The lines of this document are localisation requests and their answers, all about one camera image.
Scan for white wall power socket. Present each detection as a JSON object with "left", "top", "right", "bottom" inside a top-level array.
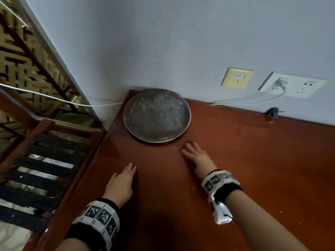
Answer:
[{"left": 258, "top": 71, "right": 328, "bottom": 99}]

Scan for white paper sheet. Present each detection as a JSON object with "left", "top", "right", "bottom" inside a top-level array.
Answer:
[{"left": 8, "top": 154, "right": 75, "bottom": 215}]

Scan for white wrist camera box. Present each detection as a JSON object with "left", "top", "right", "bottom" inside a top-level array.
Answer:
[{"left": 209, "top": 196, "right": 233, "bottom": 225}]

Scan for black wristband with marker tags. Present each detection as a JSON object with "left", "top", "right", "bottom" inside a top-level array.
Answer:
[
  {"left": 65, "top": 198, "right": 121, "bottom": 251},
  {"left": 201, "top": 169, "right": 243, "bottom": 204}
]

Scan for person's left hand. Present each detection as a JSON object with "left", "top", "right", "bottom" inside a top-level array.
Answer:
[{"left": 103, "top": 162, "right": 137, "bottom": 209}]

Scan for round grey metal tray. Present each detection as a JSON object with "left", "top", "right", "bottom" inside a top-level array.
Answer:
[{"left": 123, "top": 88, "right": 192, "bottom": 144}]

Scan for beige wall plate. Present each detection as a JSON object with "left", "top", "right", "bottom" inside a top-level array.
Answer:
[{"left": 221, "top": 67, "right": 254, "bottom": 90}]

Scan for gold lattice screen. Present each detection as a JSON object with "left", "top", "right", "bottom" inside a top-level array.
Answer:
[{"left": 0, "top": 0, "right": 79, "bottom": 154}]

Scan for long white cable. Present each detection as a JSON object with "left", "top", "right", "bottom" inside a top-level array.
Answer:
[{"left": 0, "top": 83, "right": 124, "bottom": 107}]

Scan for black power plug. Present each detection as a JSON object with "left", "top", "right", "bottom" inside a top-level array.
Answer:
[{"left": 266, "top": 107, "right": 285, "bottom": 117}]

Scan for red wooden rack black straps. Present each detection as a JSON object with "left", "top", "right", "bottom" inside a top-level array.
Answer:
[{"left": 0, "top": 119, "right": 106, "bottom": 233}]

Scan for person's right hand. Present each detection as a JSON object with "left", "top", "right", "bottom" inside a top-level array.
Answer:
[{"left": 181, "top": 142, "right": 218, "bottom": 180}]

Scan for person's right forearm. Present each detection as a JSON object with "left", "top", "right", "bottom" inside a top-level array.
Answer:
[{"left": 225, "top": 190, "right": 309, "bottom": 251}]

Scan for red wooden table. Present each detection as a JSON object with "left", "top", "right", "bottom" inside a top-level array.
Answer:
[{"left": 23, "top": 90, "right": 335, "bottom": 251}]

